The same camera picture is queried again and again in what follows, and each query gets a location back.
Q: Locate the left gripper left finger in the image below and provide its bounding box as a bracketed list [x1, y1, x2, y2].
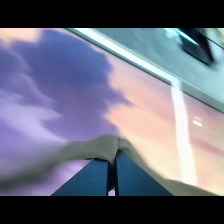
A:
[50, 159, 112, 197]

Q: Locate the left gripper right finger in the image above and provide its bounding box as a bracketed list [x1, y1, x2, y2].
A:
[114, 151, 174, 197]

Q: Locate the khaki garment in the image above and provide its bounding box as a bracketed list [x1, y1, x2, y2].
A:
[0, 134, 216, 197]

